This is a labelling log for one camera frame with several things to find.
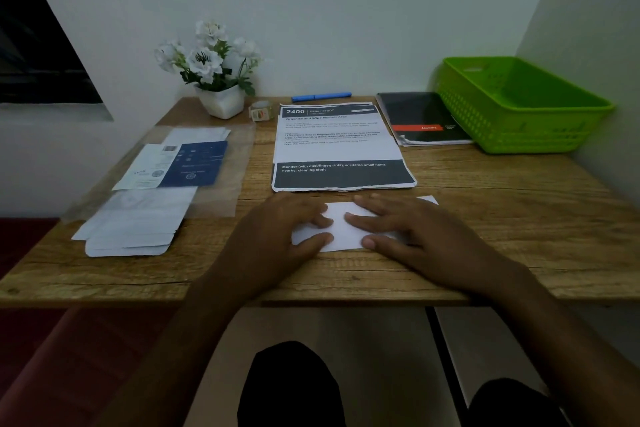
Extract person's left hand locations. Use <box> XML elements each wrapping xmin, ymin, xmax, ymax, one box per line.
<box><xmin>219</xmin><ymin>191</ymin><xmax>336</xmax><ymax>296</ymax></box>

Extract person's right hand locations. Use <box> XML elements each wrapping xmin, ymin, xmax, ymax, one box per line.
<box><xmin>343</xmin><ymin>193</ymin><xmax>529</xmax><ymax>304</ymax></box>

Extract white printed document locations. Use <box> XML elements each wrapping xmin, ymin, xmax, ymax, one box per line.
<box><xmin>291</xmin><ymin>195</ymin><xmax>440</xmax><ymax>254</ymax></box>

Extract stack of printed documents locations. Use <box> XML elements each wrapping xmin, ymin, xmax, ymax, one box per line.
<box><xmin>271</xmin><ymin>101</ymin><xmax>418</xmax><ymax>193</ymax></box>

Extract pile of white envelopes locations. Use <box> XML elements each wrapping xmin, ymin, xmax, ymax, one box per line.
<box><xmin>71</xmin><ymin>186</ymin><xmax>199</xmax><ymax>258</ymax></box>

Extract green plastic basket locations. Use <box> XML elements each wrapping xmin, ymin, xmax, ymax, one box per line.
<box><xmin>435</xmin><ymin>56</ymin><xmax>616</xmax><ymax>155</ymax></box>

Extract person's left forearm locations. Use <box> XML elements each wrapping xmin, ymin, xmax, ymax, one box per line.
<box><xmin>92</xmin><ymin>266</ymin><xmax>273</xmax><ymax>427</ymax></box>

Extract person's right forearm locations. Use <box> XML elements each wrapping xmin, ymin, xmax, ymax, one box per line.
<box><xmin>479</xmin><ymin>261</ymin><xmax>640</xmax><ymax>427</ymax></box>

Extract person's left leg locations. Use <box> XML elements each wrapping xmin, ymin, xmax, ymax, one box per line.
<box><xmin>237</xmin><ymin>340</ymin><xmax>347</xmax><ymax>427</ymax></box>

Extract person's leg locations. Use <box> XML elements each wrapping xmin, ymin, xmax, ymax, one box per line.
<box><xmin>237</xmin><ymin>340</ymin><xmax>347</xmax><ymax>427</ymax></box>
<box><xmin>467</xmin><ymin>378</ymin><xmax>571</xmax><ymax>427</ymax></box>

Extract person's right leg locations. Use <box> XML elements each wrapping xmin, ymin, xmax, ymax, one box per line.
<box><xmin>467</xmin><ymin>378</ymin><xmax>571</xmax><ymax>427</ymax></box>

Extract clear plastic sheet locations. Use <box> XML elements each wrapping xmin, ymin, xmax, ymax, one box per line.
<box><xmin>62</xmin><ymin>123</ymin><xmax>257</xmax><ymax>222</ymax></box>

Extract blue and white leaflet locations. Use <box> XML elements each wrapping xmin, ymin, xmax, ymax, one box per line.
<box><xmin>112</xmin><ymin>140</ymin><xmax>229</xmax><ymax>191</ymax></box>

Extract black table leg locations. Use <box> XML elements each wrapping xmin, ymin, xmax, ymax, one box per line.
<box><xmin>425</xmin><ymin>306</ymin><xmax>471</xmax><ymax>427</ymax></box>

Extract plain white paper sheet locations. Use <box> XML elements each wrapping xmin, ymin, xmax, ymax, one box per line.
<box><xmin>161</xmin><ymin>127</ymin><xmax>232</xmax><ymax>146</ymax></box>

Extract black notebook with red label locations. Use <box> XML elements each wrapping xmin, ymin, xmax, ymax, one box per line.
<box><xmin>375</xmin><ymin>91</ymin><xmax>474</xmax><ymax>148</ymax></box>

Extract white potted artificial flowers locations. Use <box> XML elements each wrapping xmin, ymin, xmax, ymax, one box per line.
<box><xmin>153</xmin><ymin>19</ymin><xmax>265</xmax><ymax>121</ymax></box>

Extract blue pen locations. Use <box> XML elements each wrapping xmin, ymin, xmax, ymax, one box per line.
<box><xmin>291</xmin><ymin>91</ymin><xmax>353</xmax><ymax>103</ymax></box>

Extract dark red carpet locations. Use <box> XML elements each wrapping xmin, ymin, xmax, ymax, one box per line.
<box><xmin>0</xmin><ymin>218</ymin><xmax>176</xmax><ymax>427</ymax></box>

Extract dark window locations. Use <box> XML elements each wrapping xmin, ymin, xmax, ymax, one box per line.
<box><xmin>0</xmin><ymin>0</ymin><xmax>103</xmax><ymax>105</ymax></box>

